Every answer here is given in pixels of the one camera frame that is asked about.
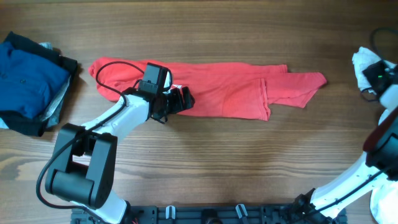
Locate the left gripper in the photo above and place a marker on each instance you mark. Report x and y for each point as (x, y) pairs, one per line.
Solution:
(179, 101)

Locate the red FRAM t-shirt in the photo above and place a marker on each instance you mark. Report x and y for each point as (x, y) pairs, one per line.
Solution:
(242, 90)

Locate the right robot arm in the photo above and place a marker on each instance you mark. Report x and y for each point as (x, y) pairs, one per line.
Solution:
(375, 167)

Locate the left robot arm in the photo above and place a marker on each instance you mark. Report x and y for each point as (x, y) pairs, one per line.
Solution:
(81, 169)

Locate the grey folded garment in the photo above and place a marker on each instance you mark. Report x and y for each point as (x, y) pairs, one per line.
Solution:
(52, 112)

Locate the black folded garment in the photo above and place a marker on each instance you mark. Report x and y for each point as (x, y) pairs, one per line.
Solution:
(34, 126)

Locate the blue folded shirt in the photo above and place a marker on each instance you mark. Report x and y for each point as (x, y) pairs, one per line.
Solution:
(28, 82)

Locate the white t-shirt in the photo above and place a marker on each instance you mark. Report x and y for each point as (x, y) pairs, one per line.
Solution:
(367, 65)

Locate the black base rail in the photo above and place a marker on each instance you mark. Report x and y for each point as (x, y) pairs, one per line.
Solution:
(265, 214)

